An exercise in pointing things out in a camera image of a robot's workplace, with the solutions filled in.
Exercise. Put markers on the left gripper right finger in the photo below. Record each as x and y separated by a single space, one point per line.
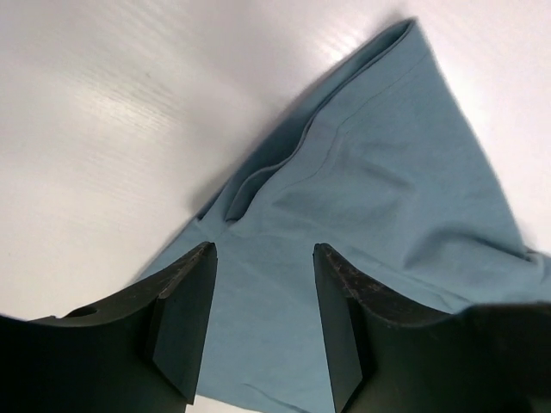
387 353

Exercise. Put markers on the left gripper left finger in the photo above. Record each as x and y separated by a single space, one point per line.
138 350

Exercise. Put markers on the grey-blue t-shirt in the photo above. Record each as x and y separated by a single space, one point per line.
379 162

